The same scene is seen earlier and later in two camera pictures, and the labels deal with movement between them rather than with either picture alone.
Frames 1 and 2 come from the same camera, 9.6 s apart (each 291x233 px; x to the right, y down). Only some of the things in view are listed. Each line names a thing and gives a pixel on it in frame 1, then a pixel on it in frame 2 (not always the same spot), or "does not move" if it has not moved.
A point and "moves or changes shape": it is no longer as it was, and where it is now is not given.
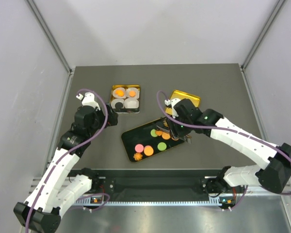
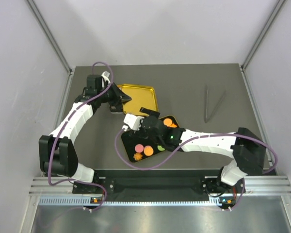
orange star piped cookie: x=137 y=156 does not move
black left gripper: x=112 y=116 → x=119 y=95
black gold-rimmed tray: x=147 y=140 does not move
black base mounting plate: x=163 y=185 does not move
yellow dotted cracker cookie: x=148 y=150 does not move
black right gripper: x=175 y=130 → x=140 y=131
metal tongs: x=187 y=138 moves or changes shape
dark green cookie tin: x=133 y=110 → x=116 y=108
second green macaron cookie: x=161 y=146 does not move
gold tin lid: x=181 y=95 → x=141 y=96
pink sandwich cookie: x=139 y=148 does not move
